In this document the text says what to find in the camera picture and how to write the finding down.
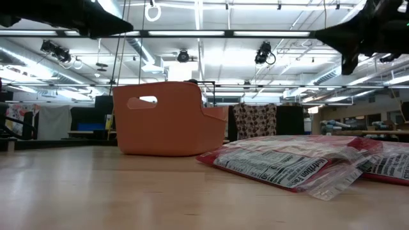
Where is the wooden workbench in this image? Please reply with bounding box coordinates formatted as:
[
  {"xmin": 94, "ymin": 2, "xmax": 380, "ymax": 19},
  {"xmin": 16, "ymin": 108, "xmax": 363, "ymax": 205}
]
[{"xmin": 311, "ymin": 103, "xmax": 409, "ymax": 137}]

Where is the brown dotted patterned cloth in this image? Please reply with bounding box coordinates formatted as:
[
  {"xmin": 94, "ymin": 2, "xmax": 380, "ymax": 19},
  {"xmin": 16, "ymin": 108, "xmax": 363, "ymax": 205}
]
[{"xmin": 232, "ymin": 103, "xmax": 277, "ymax": 141}]

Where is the black ceiling camera with cable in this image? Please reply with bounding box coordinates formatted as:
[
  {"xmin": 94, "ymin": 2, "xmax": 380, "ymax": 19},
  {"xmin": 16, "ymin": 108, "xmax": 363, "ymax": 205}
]
[{"xmin": 254, "ymin": 41, "xmax": 277, "ymax": 65}]

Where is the black monitor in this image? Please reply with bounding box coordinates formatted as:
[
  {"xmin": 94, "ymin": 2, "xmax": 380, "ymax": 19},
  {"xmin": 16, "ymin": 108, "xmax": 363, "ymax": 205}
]
[{"xmin": 95, "ymin": 95, "xmax": 114, "ymax": 116}]

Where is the floral hanging cloth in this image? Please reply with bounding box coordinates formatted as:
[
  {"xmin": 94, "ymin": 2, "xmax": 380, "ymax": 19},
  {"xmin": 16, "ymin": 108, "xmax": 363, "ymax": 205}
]
[{"xmin": 5, "ymin": 103, "xmax": 41, "ymax": 135}]

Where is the white hanging cloth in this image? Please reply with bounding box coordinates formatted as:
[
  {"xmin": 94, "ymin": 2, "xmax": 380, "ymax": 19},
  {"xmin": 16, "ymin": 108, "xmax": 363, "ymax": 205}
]
[{"xmin": 37, "ymin": 105, "xmax": 72, "ymax": 141}]

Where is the white hanging cable loop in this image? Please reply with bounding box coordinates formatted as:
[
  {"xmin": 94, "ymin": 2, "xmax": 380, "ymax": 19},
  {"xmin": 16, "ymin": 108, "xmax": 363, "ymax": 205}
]
[{"xmin": 144, "ymin": 0, "xmax": 162, "ymax": 22}]

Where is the red popcorn bag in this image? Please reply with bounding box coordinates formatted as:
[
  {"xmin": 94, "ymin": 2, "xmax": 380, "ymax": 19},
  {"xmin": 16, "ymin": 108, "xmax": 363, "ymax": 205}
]
[
  {"xmin": 357, "ymin": 140, "xmax": 409, "ymax": 187},
  {"xmin": 196, "ymin": 134, "xmax": 383, "ymax": 202}
]

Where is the dark hanging cable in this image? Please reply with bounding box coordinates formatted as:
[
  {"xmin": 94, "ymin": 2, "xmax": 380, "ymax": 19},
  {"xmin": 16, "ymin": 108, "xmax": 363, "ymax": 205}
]
[
  {"xmin": 138, "ymin": 0, "xmax": 146, "ymax": 85},
  {"xmin": 109, "ymin": 33, "xmax": 121, "ymax": 96}
]

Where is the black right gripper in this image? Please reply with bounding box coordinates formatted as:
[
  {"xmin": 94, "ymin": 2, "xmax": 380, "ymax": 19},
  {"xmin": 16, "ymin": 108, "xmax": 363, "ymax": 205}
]
[{"xmin": 314, "ymin": 0, "xmax": 409, "ymax": 76}]

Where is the small dark ceiling device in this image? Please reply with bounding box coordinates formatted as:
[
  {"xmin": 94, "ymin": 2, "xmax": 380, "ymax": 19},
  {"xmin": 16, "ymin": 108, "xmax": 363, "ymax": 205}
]
[{"xmin": 379, "ymin": 52, "xmax": 403, "ymax": 64}]

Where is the black camera with white cable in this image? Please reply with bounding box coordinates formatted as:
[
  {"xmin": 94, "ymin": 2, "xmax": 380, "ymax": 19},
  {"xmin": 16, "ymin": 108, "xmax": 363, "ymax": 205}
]
[{"xmin": 40, "ymin": 40, "xmax": 84, "ymax": 70}]

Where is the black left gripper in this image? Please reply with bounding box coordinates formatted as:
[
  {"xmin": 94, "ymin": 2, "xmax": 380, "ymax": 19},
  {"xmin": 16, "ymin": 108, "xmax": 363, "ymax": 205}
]
[{"xmin": 0, "ymin": 0, "xmax": 134, "ymax": 39}]

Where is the blue box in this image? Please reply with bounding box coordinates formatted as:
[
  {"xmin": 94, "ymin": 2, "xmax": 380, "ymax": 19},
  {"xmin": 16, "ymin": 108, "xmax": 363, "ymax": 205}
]
[{"xmin": 76, "ymin": 123, "xmax": 105, "ymax": 132}]

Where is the thin black horizontal rail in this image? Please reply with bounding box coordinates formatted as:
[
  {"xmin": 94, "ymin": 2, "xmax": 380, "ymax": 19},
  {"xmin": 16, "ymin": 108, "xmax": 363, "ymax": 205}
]
[{"xmin": 0, "ymin": 83, "xmax": 409, "ymax": 89}]

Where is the black table edge rail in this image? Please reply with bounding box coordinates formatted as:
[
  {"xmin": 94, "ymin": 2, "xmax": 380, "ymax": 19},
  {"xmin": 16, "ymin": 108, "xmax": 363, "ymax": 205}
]
[{"xmin": 0, "ymin": 137, "xmax": 118, "ymax": 151}]

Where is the black upright panel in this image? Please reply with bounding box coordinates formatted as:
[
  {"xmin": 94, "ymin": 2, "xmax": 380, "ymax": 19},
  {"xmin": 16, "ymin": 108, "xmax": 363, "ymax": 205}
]
[{"xmin": 275, "ymin": 105, "xmax": 305, "ymax": 136}]

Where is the orange plastic basket with handle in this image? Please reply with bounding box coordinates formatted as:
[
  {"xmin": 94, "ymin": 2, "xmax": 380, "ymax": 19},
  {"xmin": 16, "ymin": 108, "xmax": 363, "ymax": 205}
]
[{"xmin": 111, "ymin": 80, "xmax": 229, "ymax": 157}]

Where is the round black ceiling camera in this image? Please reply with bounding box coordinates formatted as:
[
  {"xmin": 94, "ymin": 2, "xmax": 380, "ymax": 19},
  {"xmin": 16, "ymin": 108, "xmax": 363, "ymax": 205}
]
[{"xmin": 176, "ymin": 49, "xmax": 190, "ymax": 63}]

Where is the black overhead frame bar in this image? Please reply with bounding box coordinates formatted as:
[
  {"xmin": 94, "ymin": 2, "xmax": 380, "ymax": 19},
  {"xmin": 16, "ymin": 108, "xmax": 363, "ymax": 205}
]
[{"xmin": 0, "ymin": 29, "xmax": 317, "ymax": 38}]

